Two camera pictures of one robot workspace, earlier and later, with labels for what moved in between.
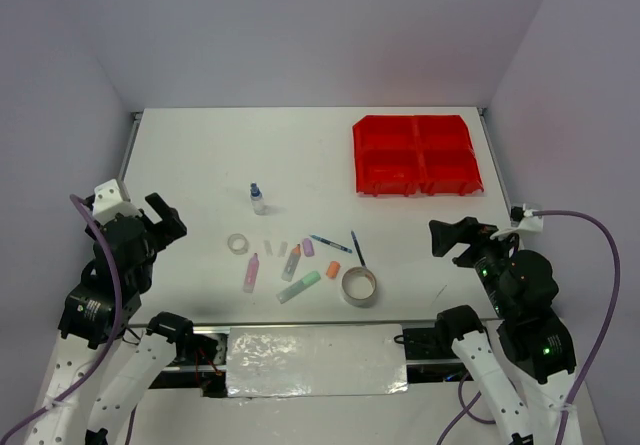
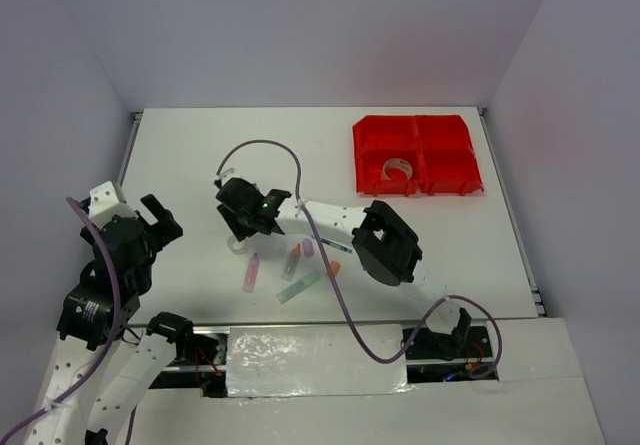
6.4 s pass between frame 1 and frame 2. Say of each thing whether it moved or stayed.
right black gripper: moved
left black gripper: stayed
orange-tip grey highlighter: stayed
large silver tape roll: moved
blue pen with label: stayed
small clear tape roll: stayed
